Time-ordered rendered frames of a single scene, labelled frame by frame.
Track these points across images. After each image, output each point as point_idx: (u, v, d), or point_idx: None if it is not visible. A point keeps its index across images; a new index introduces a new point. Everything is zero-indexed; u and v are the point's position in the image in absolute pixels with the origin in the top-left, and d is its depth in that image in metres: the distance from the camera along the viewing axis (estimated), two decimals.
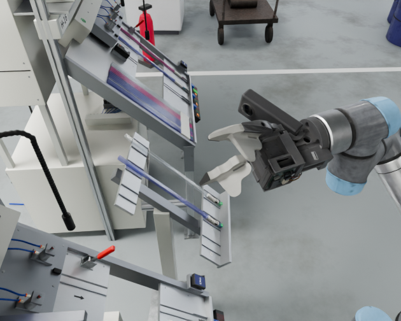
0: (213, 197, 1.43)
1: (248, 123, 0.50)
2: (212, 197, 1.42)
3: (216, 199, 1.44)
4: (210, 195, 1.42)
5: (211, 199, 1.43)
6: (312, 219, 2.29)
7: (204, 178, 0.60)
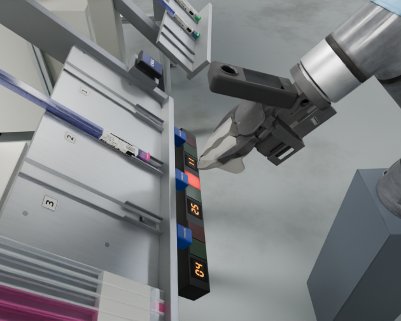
0: (187, 4, 0.95)
1: (223, 159, 0.50)
2: (184, 2, 0.94)
3: (191, 8, 0.96)
4: None
5: (182, 5, 0.94)
6: (325, 123, 1.80)
7: (201, 160, 0.55)
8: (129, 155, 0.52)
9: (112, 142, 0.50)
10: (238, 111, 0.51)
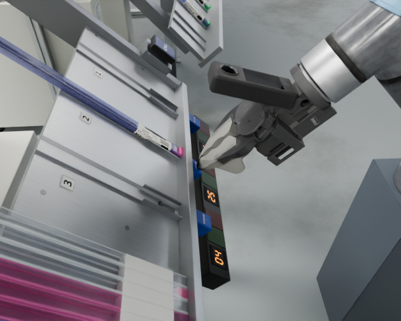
0: None
1: (223, 159, 0.50)
2: None
3: None
4: None
5: None
6: (331, 119, 1.79)
7: (201, 160, 0.55)
8: None
9: (147, 136, 0.49)
10: (238, 111, 0.51)
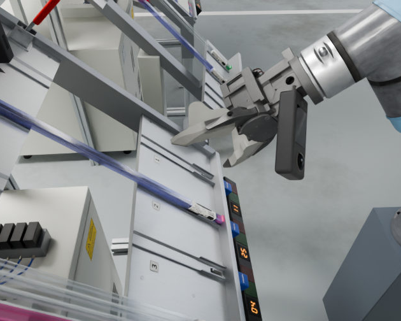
0: (219, 55, 1.07)
1: (256, 150, 0.57)
2: (218, 55, 1.06)
3: (223, 59, 1.08)
4: (216, 51, 1.06)
5: (216, 57, 1.06)
6: (335, 145, 1.93)
7: (180, 144, 0.49)
8: (209, 218, 0.65)
9: (198, 211, 0.63)
10: (246, 129, 0.48)
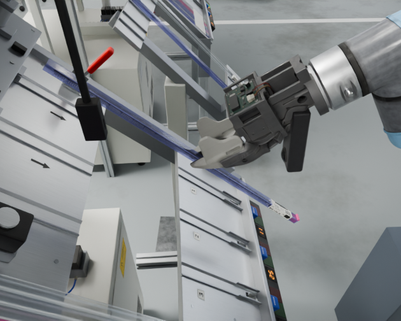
0: None
1: None
2: (238, 80, 1.12)
3: (242, 83, 1.13)
4: (235, 76, 1.12)
5: None
6: (342, 156, 1.98)
7: (199, 163, 0.54)
8: (286, 217, 0.65)
9: (277, 209, 0.64)
10: (260, 147, 0.50)
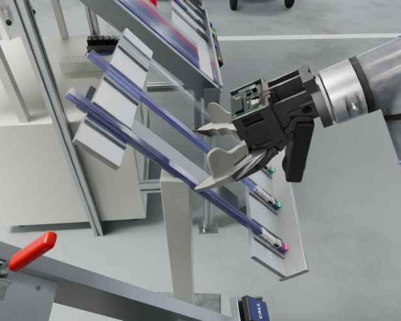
0: None
1: None
2: None
3: None
4: None
5: None
6: (370, 207, 1.70)
7: (204, 186, 0.50)
8: (275, 246, 0.69)
9: (267, 238, 0.67)
10: None
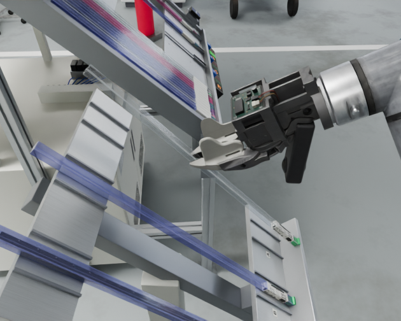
0: (284, 228, 0.67)
1: None
2: (282, 230, 0.66)
3: (288, 232, 0.67)
4: (278, 223, 0.66)
5: (279, 232, 0.66)
6: (386, 247, 1.54)
7: (199, 162, 0.54)
8: None
9: None
10: (260, 154, 0.50)
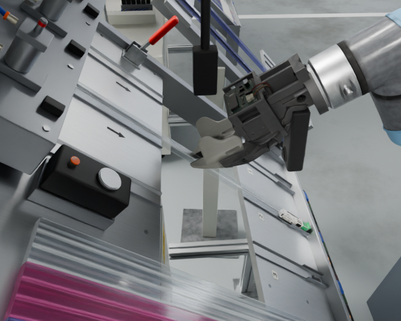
0: (292, 214, 0.67)
1: None
2: (291, 216, 0.66)
3: (297, 218, 0.68)
4: (286, 211, 0.66)
5: (288, 220, 0.66)
6: (364, 149, 1.96)
7: (199, 163, 0.54)
8: None
9: None
10: (259, 147, 0.50)
